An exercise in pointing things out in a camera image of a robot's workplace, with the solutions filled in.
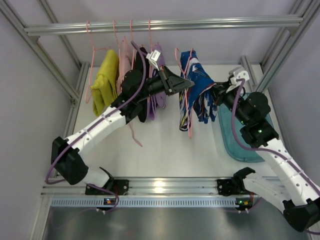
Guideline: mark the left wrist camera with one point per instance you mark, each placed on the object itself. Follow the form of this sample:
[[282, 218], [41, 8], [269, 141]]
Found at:
[[153, 58]]

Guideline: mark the yellow trousers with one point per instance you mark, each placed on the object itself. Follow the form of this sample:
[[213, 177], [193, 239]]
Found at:
[[104, 88]]

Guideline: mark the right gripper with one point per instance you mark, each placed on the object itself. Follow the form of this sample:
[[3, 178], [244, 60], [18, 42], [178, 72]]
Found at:
[[219, 89]]

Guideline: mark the aluminium front rail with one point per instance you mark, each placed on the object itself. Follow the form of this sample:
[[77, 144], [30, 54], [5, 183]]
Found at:
[[175, 186]]

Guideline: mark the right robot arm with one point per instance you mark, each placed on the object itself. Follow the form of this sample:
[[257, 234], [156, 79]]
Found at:
[[299, 202]]

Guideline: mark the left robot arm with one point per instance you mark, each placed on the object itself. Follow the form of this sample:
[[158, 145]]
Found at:
[[68, 154]]

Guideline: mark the pink hanger of blue trousers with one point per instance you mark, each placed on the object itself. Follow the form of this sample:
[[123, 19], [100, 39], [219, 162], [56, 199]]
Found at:
[[189, 118]]

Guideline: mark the pink hanger of black trousers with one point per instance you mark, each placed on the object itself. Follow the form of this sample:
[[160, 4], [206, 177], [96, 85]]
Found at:
[[133, 58]]

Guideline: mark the pink hanger of purple trousers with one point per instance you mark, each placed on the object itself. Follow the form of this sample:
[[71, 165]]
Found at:
[[150, 35]]

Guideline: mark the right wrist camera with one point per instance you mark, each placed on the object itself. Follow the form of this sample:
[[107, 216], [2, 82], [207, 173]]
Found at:
[[237, 75]]

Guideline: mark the blue patterned trousers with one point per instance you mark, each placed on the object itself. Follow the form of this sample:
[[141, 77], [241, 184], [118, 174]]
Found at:
[[199, 97]]

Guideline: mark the aluminium hanging rail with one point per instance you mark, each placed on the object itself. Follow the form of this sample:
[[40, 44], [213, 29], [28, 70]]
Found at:
[[267, 21]]

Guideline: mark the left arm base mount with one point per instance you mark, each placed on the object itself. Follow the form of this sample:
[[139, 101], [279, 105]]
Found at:
[[119, 187]]

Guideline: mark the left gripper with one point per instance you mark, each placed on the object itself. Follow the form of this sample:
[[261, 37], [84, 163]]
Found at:
[[165, 81]]

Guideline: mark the grey slotted cable duct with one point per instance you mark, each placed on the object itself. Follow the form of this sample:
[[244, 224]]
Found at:
[[152, 202]]

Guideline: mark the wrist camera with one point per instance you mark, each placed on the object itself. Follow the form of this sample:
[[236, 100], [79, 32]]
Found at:
[[153, 58], [237, 75]]

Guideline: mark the purple trousers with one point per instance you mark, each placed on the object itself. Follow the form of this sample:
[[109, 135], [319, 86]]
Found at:
[[158, 100]]

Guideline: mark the pink trousers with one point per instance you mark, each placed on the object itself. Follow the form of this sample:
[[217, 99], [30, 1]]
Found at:
[[126, 62]]

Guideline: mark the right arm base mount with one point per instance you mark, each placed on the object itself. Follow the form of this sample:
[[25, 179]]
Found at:
[[230, 186]]

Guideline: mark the teal plastic bin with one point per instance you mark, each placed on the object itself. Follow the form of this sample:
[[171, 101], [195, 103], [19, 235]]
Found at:
[[232, 140]]

